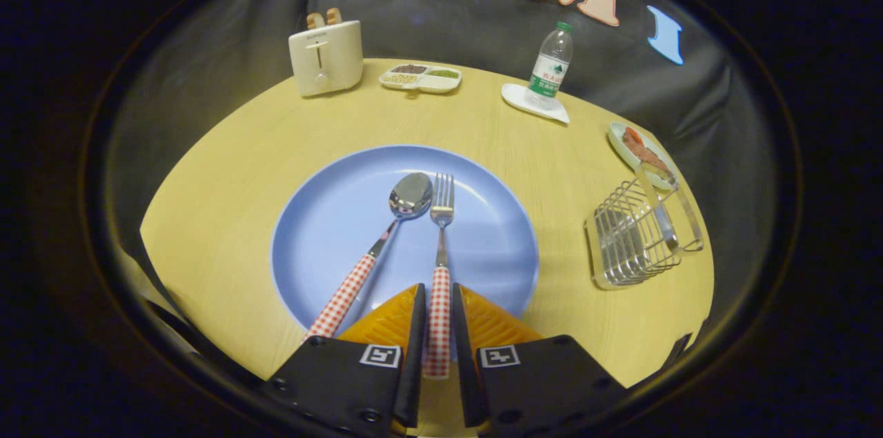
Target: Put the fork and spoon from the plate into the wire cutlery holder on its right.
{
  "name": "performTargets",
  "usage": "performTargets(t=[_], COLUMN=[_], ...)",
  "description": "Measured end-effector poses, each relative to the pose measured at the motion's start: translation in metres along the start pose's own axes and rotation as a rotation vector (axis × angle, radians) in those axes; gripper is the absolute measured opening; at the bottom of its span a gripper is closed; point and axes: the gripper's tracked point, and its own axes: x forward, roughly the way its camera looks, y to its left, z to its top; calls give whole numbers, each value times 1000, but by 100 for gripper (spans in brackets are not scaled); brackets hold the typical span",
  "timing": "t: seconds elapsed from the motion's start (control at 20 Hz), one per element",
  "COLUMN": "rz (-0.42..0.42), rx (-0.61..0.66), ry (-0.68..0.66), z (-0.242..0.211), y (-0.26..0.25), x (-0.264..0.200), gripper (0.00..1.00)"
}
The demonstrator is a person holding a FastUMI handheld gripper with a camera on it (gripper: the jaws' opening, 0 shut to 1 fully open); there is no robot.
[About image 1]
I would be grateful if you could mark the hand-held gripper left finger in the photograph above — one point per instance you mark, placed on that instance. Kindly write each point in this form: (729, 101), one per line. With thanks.
(417, 355)

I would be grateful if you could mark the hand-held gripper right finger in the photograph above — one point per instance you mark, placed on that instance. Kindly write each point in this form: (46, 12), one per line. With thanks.
(461, 355)

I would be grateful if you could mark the blue round plate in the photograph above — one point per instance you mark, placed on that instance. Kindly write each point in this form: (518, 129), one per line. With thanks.
(345, 217)

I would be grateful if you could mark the white square coaster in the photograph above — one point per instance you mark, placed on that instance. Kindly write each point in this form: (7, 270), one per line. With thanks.
(514, 96)

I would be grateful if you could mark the pale green oval plate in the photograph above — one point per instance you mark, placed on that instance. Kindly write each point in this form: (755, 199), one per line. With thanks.
(617, 138)

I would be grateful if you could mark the white divided dish with beans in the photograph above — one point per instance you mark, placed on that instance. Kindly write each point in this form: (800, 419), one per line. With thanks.
(431, 84)

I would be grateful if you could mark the brown meat slices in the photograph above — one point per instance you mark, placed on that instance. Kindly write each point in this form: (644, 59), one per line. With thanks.
(645, 152)

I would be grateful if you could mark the clear water bottle green cap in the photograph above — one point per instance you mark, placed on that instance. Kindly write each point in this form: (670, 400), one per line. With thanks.
(548, 69)

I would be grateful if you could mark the cream toaster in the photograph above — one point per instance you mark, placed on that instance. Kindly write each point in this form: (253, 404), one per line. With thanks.
(331, 58)

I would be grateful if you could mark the toasted bread slice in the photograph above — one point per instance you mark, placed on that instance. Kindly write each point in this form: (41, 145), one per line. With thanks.
(316, 21)
(334, 16)

